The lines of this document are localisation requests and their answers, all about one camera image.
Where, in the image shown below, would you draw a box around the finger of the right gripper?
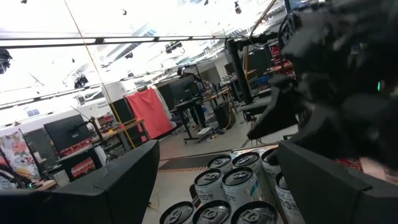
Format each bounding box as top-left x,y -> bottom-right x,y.
294,102 -> 389,162
247,82 -> 308,141

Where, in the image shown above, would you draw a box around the black standing desk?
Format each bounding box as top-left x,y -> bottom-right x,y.
169,96 -> 215,144

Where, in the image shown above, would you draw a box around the black-topped desk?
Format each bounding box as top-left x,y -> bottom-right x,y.
55,146 -> 103,183

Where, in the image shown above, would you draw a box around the red storage bins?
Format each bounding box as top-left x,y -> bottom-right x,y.
58,138 -> 94,178

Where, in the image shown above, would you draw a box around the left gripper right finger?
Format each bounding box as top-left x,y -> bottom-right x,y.
276,141 -> 398,224

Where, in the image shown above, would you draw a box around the black overhead frame beam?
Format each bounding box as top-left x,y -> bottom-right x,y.
0,34 -> 231,49

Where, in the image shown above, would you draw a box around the black monitor back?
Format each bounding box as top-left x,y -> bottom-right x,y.
157,75 -> 200,106

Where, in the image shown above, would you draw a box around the person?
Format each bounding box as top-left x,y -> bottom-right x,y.
176,67 -> 208,129

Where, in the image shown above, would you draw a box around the black computer tower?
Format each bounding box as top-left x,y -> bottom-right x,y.
213,100 -> 236,130

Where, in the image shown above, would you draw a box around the black ceiling spotlight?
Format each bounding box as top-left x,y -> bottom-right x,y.
73,75 -> 90,90
164,41 -> 184,54
0,48 -> 13,75

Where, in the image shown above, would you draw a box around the grey side desk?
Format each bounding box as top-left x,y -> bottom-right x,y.
238,95 -> 273,118

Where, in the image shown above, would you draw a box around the black mat with orange stripes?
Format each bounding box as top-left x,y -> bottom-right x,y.
157,152 -> 224,174

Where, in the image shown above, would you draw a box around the black computer monitor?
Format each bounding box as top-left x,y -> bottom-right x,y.
43,114 -> 93,152
108,97 -> 134,125

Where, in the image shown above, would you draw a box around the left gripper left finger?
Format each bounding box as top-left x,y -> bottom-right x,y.
0,139 -> 161,224

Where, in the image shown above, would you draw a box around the black vertical pole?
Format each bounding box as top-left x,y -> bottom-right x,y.
225,39 -> 254,105

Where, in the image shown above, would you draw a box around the yellow hanging cable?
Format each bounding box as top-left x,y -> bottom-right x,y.
63,0 -> 161,211

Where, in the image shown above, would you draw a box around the blue-banded Celsius can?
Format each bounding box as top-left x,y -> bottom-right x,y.
222,167 -> 265,208

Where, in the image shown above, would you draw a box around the Celsius Tropical Vibe can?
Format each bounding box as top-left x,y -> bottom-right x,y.
232,151 -> 264,184
261,148 -> 280,181

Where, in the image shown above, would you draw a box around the floral patterned cloth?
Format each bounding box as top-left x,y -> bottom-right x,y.
0,130 -> 41,189

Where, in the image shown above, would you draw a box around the red hanging cloth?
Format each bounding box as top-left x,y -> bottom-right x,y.
126,87 -> 174,140

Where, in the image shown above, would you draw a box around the wheeled wooden-top workbench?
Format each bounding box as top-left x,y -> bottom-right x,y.
93,119 -> 147,150

